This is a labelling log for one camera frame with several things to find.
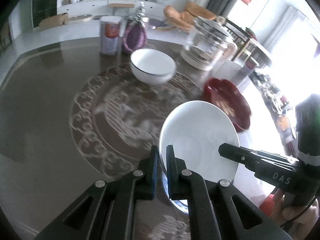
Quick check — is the blue patterned porcelain bowl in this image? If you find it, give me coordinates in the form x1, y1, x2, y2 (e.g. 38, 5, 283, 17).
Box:
161, 172, 189, 215

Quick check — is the plain white bowl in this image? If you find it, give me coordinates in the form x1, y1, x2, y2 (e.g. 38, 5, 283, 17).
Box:
159, 100, 240, 182

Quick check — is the red flower plate back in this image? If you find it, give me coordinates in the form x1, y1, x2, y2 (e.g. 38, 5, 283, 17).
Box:
202, 78, 252, 132

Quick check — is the person right hand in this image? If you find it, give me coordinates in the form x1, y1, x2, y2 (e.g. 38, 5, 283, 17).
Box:
271, 189, 319, 234

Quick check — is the white red cup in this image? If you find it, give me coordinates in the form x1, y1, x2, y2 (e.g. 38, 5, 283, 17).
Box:
240, 56, 259, 78

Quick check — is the dark wooden chair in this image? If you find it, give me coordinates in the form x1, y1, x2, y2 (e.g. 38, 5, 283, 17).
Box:
225, 19, 251, 61

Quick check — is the glass electric kettle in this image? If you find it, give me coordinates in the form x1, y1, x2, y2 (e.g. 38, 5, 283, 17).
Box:
180, 16, 238, 72

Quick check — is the white bowl dark rim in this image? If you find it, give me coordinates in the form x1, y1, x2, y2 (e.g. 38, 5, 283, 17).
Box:
130, 48, 177, 85

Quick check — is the orange lounge chair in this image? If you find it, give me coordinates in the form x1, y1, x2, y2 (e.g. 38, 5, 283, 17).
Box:
163, 1, 216, 31

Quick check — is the white red can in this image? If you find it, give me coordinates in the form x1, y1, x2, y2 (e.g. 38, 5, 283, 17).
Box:
100, 16, 122, 55

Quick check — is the cardboard box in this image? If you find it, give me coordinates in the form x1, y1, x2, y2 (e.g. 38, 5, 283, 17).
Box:
39, 13, 68, 31

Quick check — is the wooden bench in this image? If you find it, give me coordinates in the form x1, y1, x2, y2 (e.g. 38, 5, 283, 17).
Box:
108, 3, 135, 15

